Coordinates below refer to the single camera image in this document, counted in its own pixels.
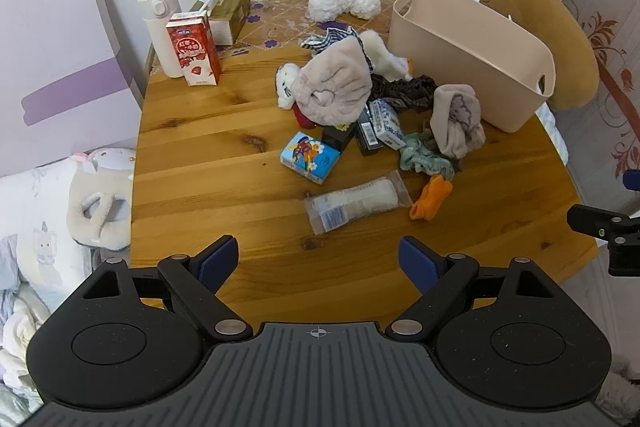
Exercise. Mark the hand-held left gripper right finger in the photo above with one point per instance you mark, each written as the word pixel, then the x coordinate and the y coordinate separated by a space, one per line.
pixel 417 262

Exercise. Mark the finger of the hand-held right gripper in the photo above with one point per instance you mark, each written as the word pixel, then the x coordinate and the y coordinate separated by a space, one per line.
pixel 633 181
pixel 620 252

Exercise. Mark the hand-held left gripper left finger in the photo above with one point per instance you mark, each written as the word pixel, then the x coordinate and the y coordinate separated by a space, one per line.
pixel 220 257

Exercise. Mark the orange sock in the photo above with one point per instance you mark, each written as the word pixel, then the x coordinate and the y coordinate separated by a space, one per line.
pixel 430 199

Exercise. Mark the green plaid scrunchie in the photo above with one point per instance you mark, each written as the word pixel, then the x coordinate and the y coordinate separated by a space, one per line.
pixel 425 157

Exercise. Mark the blue and white patterned box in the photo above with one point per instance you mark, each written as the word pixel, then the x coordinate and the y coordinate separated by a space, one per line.
pixel 387 124

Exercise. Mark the black cube box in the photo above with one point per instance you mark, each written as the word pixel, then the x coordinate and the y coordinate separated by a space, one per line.
pixel 337 137

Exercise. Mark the brown lace scrunchie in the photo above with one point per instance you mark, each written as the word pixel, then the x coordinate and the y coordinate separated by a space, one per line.
pixel 405 94

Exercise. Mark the beige storage basket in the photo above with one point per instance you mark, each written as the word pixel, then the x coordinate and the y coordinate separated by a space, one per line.
pixel 465 72

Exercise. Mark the beige plush cloth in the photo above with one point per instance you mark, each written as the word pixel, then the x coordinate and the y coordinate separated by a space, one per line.
pixel 330 82

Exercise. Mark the blue floral checked cloth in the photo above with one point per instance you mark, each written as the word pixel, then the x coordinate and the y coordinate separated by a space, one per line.
pixel 327 39

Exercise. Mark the wooden desktop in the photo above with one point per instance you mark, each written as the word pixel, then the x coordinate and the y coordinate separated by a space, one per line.
pixel 200 187

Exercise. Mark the packaged white towel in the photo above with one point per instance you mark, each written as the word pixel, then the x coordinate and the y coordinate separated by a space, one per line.
pixel 360 199

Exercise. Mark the floral patterned door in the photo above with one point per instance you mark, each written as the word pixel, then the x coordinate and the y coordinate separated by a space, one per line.
pixel 610 57

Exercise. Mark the long dark box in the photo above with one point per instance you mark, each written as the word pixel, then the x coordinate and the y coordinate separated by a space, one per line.
pixel 369 137

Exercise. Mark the blue cartoon tissue pack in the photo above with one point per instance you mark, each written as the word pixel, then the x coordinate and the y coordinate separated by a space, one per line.
pixel 310 157

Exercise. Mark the beige plush pillow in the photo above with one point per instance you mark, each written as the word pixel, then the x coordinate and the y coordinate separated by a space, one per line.
pixel 100 187

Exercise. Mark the beige sock with purple print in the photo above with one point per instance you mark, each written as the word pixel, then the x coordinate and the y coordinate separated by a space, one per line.
pixel 455 127

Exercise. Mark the red rolled cloth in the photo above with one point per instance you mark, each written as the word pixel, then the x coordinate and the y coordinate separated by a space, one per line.
pixel 302 117

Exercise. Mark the brown plush toy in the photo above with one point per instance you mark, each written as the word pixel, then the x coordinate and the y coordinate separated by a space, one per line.
pixel 550 22

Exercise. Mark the white cat plush toy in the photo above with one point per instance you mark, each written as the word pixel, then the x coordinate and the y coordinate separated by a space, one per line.
pixel 287 82

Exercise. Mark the printed bedding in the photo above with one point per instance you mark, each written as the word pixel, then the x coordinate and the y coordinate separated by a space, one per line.
pixel 30 247

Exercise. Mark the red milk carton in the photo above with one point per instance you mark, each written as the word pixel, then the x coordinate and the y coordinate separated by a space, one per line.
pixel 195 52

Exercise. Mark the white fluffy plush toy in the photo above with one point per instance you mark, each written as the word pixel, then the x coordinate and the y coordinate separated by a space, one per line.
pixel 380 52

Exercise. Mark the white thermos bottle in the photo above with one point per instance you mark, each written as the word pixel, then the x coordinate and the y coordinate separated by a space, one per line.
pixel 157 27

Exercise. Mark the gold tissue box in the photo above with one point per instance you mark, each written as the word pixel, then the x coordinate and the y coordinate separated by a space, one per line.
pixel 230 14

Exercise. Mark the purple flower table mat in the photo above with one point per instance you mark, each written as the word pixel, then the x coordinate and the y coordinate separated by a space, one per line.
pixel 280 19

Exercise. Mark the purple and white board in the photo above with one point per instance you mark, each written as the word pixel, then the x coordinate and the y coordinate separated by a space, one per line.
pixel 55 57

